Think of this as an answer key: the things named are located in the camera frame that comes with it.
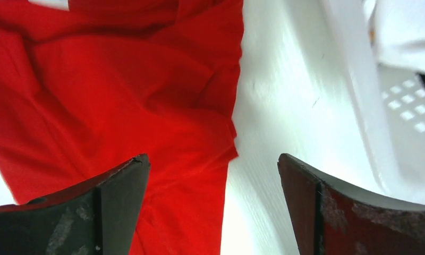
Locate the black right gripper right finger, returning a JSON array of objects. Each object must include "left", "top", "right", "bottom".
[{"left": 277, "top": 154, "right": 425, "bottom": 254}]

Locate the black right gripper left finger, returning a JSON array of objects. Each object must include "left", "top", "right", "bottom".
[{"left": 0, "top": 154, "right": 150, "bottom": 254}]

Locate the red t shirt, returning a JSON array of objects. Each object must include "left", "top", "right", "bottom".
[{"left": 0, "top": 1, "right": 244, "bottom": 254}]

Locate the white plastic laundry basket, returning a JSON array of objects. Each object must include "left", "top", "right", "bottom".
[{"left": 323, "top": 1, "right": 425, "bottom": 205}]

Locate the white t shirt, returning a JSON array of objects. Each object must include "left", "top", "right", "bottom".
[{"left": 361, "top": 1, "right": 425, "bottom": 74}]

